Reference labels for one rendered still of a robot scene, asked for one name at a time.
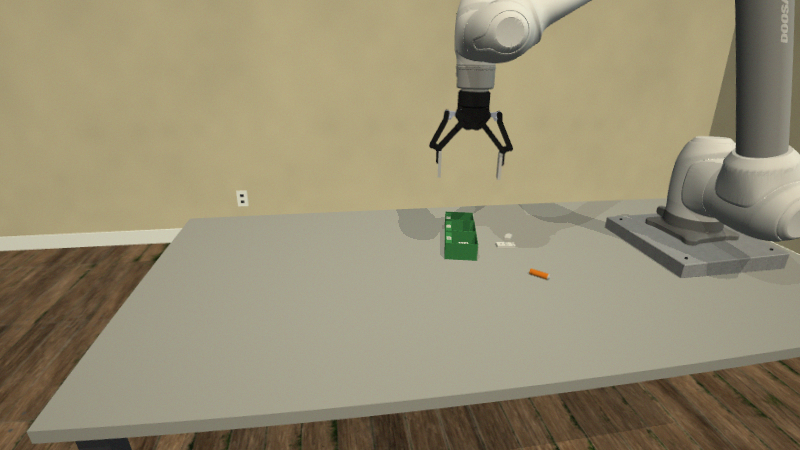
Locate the green rack of bins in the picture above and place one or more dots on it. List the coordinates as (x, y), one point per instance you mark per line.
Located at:
(462, 230)

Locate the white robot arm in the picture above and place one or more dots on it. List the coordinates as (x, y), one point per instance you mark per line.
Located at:
(757, 191)

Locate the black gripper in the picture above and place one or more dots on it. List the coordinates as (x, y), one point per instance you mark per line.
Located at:
(470, 118)

